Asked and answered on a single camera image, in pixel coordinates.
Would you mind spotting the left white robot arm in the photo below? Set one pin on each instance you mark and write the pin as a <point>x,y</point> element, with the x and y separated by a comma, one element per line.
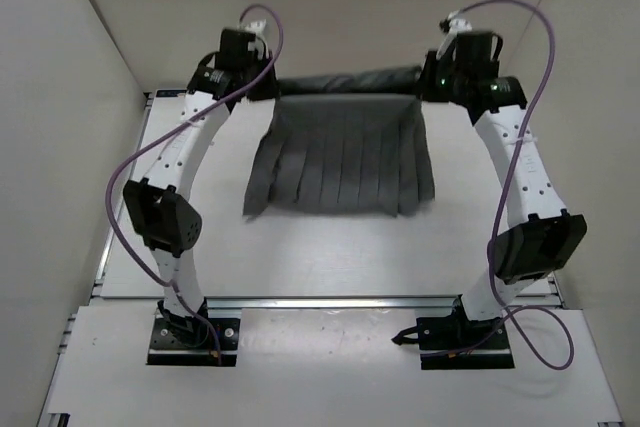
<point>158,204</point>

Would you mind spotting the aluminium rail profile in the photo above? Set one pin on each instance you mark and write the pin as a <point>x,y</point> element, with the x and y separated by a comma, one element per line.
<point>332,303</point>

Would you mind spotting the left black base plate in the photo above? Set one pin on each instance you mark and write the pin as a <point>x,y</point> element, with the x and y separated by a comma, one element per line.
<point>171,346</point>

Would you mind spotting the grey pleated skirt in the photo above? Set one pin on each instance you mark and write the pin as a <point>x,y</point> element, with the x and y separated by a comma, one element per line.
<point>343,144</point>

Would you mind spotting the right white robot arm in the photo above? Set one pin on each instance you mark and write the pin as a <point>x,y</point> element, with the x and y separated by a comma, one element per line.
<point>534,234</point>

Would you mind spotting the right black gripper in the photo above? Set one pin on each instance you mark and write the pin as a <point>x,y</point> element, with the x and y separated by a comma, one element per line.
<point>426,90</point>

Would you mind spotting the left blue table label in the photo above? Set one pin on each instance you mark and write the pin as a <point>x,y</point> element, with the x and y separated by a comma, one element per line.
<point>169,93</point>

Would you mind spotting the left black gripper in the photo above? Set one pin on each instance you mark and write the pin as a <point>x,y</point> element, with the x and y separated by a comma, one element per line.
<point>269,89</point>

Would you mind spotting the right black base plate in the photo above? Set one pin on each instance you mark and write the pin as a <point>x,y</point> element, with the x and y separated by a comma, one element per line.
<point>453,342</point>

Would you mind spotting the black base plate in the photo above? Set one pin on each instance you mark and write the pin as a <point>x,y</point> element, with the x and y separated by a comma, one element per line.
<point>171,346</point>
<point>453,342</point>

